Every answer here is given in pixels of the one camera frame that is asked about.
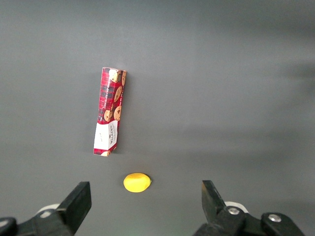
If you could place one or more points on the yellow lemon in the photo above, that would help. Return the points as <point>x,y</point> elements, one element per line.
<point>136,183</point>

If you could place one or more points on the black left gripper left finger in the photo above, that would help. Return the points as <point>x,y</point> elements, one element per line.
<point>76,204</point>

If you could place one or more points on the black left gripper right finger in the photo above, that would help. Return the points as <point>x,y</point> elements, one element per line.
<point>212,204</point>

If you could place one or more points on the red tartan cookie box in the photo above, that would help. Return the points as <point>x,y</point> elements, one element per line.
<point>109,110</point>

